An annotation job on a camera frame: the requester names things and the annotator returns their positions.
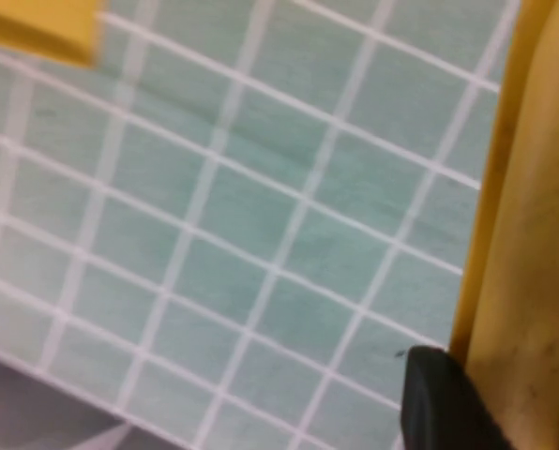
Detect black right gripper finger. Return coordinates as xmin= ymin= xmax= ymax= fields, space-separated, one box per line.
xmin=400 ymin=345 xmax=513 ymax=450

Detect small yellow foam cube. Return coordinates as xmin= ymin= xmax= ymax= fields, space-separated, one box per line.
xmin=0 ymin=0 xmax=98 ymax=69

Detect yellow hand brush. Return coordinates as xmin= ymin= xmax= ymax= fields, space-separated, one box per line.
xmin=447 ymin=0 xmax=559 ymax=450

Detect green checked tablecloth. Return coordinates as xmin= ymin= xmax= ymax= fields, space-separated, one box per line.
xmin=0 ymin=0 xmax=527 ymax=450

